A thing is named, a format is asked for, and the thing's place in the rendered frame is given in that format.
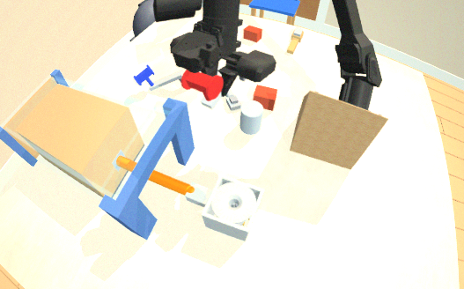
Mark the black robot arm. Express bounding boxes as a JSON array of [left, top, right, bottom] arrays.
[[153, 0, 382, 112]]

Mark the blue and grey crank handle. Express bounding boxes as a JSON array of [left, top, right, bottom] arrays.
[[133, 64, 184, 91]]

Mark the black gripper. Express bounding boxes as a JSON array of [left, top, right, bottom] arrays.
[[197, 16, 276, 97]]

